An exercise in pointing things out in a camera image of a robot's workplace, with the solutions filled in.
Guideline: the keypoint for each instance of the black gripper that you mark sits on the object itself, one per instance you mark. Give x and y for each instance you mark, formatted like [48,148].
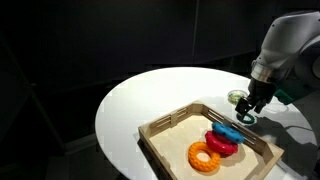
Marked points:
[260,93]

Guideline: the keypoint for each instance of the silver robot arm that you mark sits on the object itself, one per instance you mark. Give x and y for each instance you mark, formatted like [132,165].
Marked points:
[287,67]

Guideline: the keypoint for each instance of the wooden slatted tray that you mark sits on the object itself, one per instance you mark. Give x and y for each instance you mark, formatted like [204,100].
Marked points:
[168,138]

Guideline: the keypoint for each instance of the clear cup with green contents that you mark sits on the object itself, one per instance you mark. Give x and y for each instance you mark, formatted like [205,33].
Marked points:
[235,95]

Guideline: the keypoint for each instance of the teal green box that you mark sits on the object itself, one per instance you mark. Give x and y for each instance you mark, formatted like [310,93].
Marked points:
[290,91]

